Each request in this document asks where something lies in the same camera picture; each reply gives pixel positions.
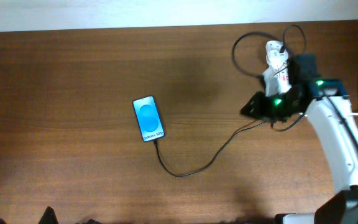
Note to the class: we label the white charger plug adapter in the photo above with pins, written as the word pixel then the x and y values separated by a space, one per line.
pixel 274 57

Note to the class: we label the white power strip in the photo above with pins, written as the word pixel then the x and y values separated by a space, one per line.
pixel 277 44

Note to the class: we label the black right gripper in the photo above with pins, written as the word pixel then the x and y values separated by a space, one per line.
pixel 255 102

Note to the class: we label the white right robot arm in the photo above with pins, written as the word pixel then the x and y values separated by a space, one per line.
pixel 328 110

